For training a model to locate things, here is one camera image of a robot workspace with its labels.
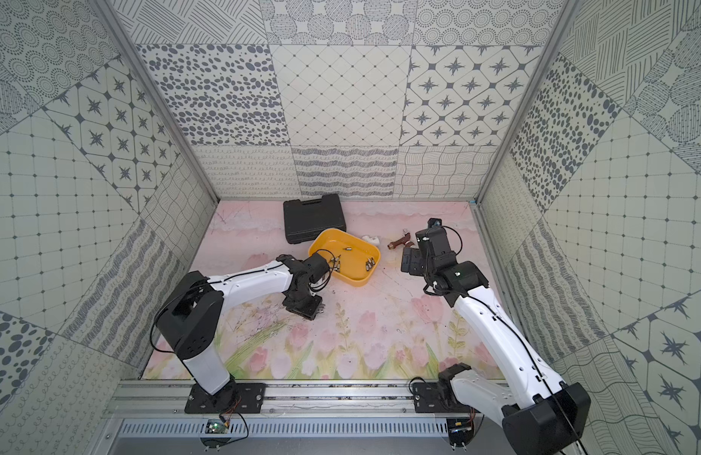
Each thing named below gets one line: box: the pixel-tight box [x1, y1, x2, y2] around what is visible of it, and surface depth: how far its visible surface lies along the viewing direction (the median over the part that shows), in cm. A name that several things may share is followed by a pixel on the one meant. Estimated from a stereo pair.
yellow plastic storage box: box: [308, 227, 382, 288], surface depth 104 cm
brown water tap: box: [386, 228, 415, 251], surface depth 107 cm
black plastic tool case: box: [283, 193, 347, 245], surface depth 113 cm
